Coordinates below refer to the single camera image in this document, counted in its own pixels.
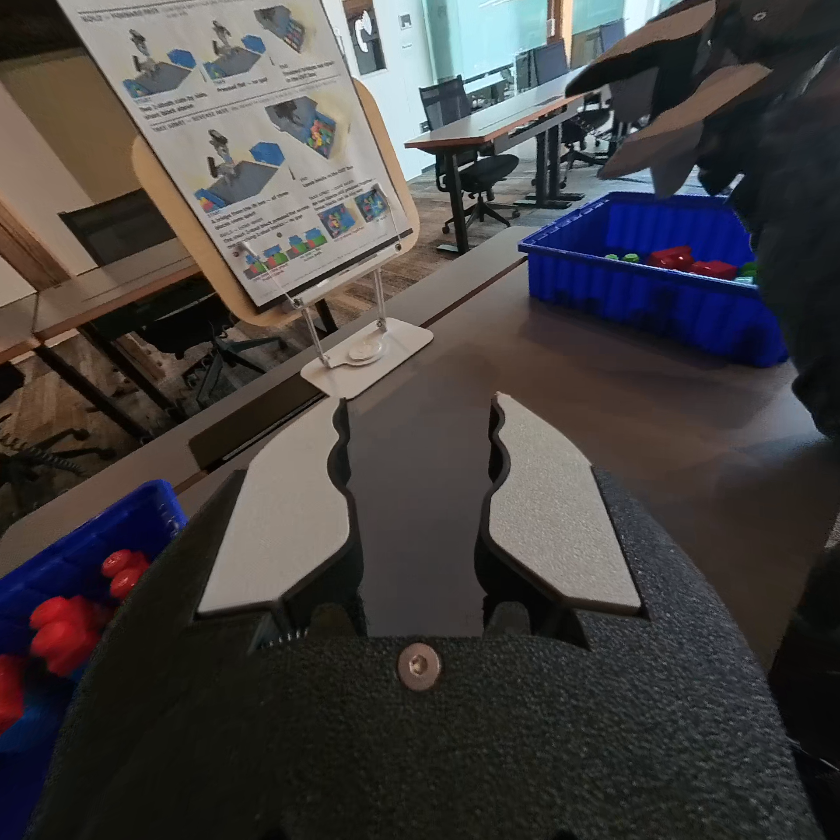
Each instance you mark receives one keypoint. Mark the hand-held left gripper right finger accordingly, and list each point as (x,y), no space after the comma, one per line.
(558,518)

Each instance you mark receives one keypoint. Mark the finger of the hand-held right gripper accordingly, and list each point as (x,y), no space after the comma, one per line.
(682,124)
(649,52)

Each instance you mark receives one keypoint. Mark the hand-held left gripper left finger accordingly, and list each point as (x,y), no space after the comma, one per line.
(282,525)

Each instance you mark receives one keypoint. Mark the blue bin with mixed blocks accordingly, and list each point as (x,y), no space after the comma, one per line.
(656,315)

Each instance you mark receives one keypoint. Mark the blue bin with red blocks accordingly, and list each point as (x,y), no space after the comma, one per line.
(72,544)

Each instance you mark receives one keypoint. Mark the person's right forearm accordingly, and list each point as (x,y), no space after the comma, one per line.
(807,295)

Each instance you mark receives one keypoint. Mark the long wooden office table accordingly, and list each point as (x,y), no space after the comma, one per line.
(499,124)

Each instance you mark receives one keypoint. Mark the metal document stand base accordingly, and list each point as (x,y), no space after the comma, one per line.
(374,358)

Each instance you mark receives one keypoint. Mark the wooden document stand board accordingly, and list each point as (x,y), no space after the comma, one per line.
(387,151)

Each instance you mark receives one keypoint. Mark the light wooden desk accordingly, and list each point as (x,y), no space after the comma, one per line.
(98,302)

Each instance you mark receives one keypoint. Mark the black mesh office chair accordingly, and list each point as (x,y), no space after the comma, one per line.
(144,262)

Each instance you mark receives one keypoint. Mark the printed instruction sheet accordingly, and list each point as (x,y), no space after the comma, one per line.
(249,131)

